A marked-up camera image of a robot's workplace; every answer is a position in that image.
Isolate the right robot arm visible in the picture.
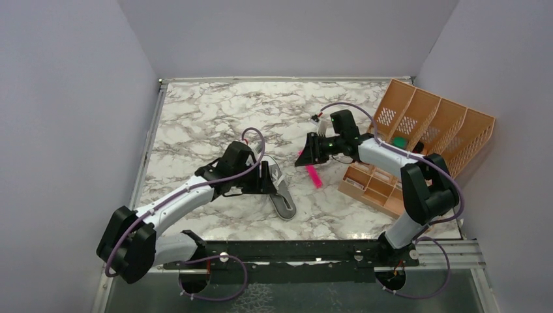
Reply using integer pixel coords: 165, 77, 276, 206
294, 110, 461, 265

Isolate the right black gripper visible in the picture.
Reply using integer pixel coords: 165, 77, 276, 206
295, 132, 344, 166

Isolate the green cap item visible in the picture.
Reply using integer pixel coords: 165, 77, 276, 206
391, 136, 408, 149

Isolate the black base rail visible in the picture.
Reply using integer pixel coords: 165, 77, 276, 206
163, 239, 419, 284

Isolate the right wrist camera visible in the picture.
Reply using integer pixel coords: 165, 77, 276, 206
310, 112, 328, 136

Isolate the pink plastic bar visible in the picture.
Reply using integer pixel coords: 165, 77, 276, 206
305, 165, 323, 188

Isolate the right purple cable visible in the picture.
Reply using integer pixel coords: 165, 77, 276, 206
317, 102, 466, 299

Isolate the purple cable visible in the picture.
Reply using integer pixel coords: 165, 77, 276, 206
317, 102, 466, 299
104, 127, 266, 278

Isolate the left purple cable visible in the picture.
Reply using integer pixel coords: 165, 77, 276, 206
104, 127, 266, 278

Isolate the orange plastic organizer tray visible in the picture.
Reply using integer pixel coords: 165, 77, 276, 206
338, 79, 496, 218

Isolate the grey canvas sneaker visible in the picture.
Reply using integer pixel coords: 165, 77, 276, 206
262, 155, 297, 220

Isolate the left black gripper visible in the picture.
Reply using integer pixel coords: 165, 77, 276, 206
232, 160, 277, 194

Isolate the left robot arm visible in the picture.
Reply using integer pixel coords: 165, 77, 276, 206
96, 141, 277, 284

